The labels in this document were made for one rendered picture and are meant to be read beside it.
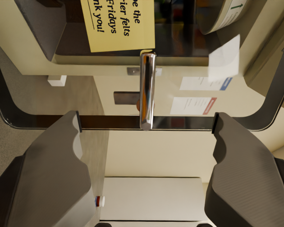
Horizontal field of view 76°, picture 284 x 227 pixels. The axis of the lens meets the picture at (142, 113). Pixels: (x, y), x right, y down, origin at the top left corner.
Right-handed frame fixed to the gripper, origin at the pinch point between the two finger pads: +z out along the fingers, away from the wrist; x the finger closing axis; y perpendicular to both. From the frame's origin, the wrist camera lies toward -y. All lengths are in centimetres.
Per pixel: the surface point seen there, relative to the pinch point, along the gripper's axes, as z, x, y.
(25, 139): 20.4, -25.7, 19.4
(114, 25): 11.3, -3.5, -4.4
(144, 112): 6.3, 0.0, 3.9
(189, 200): 162, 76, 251
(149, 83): 6.3, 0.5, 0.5
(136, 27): 11.3, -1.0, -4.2
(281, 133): 117, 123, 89
